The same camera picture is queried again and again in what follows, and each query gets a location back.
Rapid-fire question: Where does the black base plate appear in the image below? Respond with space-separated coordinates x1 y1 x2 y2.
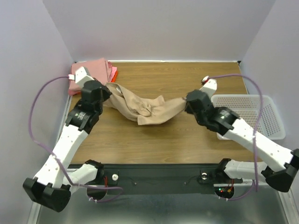
89 163 242 195

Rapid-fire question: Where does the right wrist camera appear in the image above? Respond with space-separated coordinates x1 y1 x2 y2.
200 76 217 98

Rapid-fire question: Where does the white plastic basket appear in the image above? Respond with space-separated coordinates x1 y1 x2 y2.
211 94 286 140

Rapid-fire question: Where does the beige t shirt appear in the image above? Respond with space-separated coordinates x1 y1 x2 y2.
104 83 186 126

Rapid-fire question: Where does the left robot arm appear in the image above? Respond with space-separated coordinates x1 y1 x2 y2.
23 80 111 212

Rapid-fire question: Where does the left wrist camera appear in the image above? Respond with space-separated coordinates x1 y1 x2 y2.
68 66 94 88

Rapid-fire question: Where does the folded light pink t shirt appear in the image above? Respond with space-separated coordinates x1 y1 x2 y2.
109 67 117 77

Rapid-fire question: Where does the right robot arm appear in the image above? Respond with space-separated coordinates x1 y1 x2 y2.
185 90 299 192

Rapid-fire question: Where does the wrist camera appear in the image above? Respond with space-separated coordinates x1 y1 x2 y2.
200 76 217 98
68 66 94 88

